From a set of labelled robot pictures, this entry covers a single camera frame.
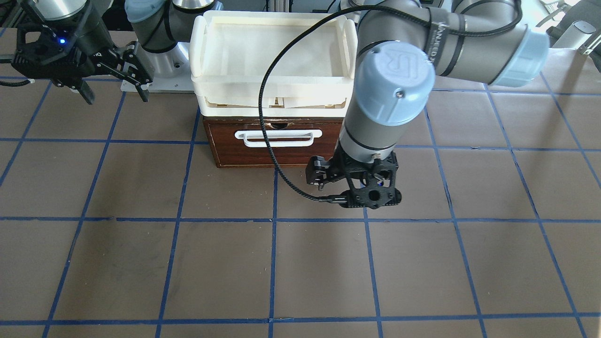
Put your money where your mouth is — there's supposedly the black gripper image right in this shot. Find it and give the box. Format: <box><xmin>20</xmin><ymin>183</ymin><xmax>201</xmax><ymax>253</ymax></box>
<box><xmin>305</xmin><ymin>150</ymin><xmax>402</xmax><ymax>209</ymax></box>

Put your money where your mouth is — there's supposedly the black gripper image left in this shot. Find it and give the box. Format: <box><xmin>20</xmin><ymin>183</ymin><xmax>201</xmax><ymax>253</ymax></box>
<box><xmin>10</xmin><ymin>5</ymin><xmax>154</xmax><ymax>105</ymax></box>

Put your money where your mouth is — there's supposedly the wooden drawer with white handle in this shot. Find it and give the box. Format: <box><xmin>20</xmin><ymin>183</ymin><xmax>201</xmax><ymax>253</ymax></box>
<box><xmin>203</xmin><ymin>118</ymin><xmax>342</xmax><ymax>168</ymax></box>

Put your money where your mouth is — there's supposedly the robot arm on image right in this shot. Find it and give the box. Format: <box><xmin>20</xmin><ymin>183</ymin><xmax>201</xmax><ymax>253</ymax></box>
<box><xmin>306</xmin><ymin>0</ymin><xmax>550</xmax><ymax>209</ymax></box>

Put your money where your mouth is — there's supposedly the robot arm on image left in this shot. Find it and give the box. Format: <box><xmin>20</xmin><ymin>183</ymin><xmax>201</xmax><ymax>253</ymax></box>
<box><xmin>1</xmin><ymin>0</ymin><xmax>223</xmax><ymax>104</ymax></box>

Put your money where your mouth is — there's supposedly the white plastic tray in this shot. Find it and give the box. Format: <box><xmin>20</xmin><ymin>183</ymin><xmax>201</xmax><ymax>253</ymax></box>
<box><xmin>189</xmin><ymin>10</ymin><xmax>358</xmax><ymax>115</ymax></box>

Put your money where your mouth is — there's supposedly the brown wooden cabinet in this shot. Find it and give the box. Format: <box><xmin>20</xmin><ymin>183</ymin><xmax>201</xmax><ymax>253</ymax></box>
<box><xmin>200</xmin><ymin>105</ymin><xmax>346</xmax><ymax>168</ymax></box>

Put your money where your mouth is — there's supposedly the black cable on left-side arm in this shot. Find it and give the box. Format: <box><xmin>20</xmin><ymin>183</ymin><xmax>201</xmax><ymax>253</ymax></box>
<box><xmin>257</xmin><ymin>0</ymin><xmax>524</xmax><ymax>205</ymax></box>

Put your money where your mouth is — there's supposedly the metal base plate image left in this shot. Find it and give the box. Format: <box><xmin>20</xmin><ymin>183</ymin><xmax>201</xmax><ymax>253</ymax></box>
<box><xmin>137</xmin><ymin>42</ymin><xmax>194</xmax><ymax>93</ymax></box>

